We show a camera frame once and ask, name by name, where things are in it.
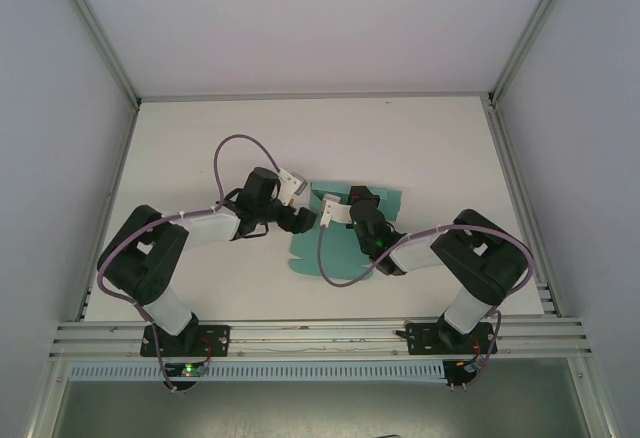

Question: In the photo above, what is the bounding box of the aluminium lower frame bar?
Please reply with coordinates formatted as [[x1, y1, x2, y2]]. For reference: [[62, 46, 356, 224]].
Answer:
[[27, 360, 71, 438], [569, 357, 619, 438]]

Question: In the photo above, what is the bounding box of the aluminium table side rail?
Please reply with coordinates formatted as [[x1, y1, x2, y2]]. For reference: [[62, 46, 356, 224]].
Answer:
[[77, 105, 144, 322], [483, 102, 560, 318]]

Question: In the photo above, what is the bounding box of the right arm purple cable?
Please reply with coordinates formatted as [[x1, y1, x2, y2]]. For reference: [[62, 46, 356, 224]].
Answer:
[[316, 223, 534, 393]]

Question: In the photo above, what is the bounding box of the teal cardboard box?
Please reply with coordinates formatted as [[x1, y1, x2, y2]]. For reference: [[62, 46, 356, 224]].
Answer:
[[287, 181, 404, 279]]

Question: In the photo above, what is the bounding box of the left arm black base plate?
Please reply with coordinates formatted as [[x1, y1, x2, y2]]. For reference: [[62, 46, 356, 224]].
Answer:
[[139, 324, 232, 359]]

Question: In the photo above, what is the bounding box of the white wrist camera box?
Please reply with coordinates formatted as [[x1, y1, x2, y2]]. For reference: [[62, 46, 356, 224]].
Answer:
[[276, 167, 307, 204], [321, 195, 355, 230]]

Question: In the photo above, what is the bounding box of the slotted grey cable duct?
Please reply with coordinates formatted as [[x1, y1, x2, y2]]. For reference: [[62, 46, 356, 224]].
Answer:
[[69, 361, 447, 383]]

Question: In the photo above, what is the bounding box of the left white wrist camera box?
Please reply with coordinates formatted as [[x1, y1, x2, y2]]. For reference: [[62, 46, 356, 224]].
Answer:
[[276, 167, 307, 204]]

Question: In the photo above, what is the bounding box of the aluminium mounting rail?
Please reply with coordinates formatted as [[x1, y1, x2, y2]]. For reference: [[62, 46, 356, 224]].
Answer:
[[48, 318, 595, 362]]

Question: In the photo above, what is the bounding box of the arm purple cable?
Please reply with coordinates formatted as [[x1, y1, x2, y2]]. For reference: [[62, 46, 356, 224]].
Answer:
[[97, 133, 284, 393], [316, 223, 534, 393]]

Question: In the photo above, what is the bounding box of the aluminium frame post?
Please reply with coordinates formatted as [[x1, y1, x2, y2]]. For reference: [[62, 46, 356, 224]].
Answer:
[[47, 0, 142, 109], [487, 0, 584, 109]]

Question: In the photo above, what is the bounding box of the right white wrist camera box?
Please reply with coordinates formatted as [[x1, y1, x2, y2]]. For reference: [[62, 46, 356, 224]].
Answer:
[[321, 195, 355, 230]]

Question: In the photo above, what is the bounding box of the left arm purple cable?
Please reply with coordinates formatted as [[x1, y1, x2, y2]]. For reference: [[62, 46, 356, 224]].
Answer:
[[97, 133, 284, 393]]

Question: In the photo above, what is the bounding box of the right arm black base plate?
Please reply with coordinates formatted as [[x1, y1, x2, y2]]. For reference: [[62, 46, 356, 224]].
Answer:
[[405, 321, 496, 358]]

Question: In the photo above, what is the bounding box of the circuit board with green light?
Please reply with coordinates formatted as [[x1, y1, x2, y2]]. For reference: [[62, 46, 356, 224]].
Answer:
[[167, 363, 209, 378]]

